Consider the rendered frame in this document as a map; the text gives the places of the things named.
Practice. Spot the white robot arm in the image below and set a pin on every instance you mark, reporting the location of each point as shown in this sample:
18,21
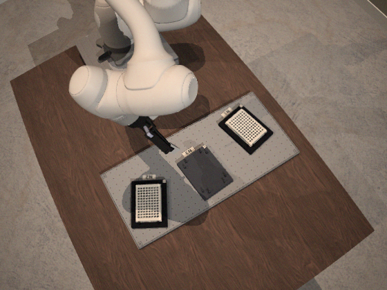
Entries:
153,83

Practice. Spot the cream label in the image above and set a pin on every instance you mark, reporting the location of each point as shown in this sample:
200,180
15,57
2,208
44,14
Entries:
228,111
189,151
148,177

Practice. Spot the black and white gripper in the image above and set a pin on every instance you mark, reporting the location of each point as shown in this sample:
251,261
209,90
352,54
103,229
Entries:
154,135

